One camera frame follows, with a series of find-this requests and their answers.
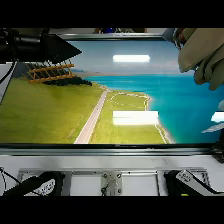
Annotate yellow wooden rack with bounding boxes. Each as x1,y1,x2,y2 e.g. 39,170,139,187
24,61,77,85

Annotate beige garment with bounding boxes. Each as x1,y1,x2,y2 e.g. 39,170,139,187
173,28,224,91

